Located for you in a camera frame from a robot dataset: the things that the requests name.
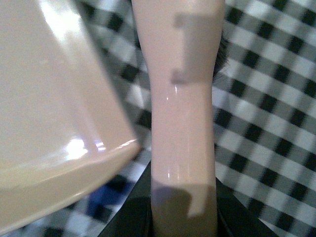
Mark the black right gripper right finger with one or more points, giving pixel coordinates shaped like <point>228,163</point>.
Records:
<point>234,219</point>

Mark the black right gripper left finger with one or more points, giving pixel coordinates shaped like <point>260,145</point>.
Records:
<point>134,219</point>

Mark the beige plastic dustpan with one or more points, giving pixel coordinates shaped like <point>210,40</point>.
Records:
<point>63,130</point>

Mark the beige hand brush black bristles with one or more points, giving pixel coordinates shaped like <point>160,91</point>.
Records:
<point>179,41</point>

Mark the black white checkered cloth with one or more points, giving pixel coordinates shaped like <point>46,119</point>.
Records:
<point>264,112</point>

